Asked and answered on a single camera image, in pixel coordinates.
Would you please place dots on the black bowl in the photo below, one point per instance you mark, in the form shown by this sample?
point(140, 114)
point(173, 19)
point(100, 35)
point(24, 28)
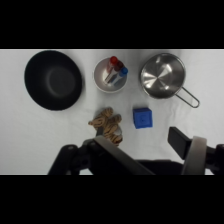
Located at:
point(53, 80)

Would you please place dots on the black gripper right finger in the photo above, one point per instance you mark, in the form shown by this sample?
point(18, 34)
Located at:
point(193, 153)

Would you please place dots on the blue cube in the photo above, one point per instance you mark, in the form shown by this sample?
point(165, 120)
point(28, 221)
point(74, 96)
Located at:
point(142, 117)

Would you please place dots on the blue capped marker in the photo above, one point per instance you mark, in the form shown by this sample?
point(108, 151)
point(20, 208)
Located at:
point(120, 76)

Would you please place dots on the tiger plush toy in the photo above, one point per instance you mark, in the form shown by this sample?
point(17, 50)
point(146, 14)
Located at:
point(106, 125)

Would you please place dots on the white cup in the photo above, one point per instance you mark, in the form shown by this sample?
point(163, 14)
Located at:
point(101, 83)

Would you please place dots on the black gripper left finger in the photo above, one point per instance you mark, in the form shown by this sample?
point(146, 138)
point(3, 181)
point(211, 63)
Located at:
point(110, 156)

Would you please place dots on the dark red capped marker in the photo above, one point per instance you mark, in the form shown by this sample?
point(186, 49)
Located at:
point(115, 71)

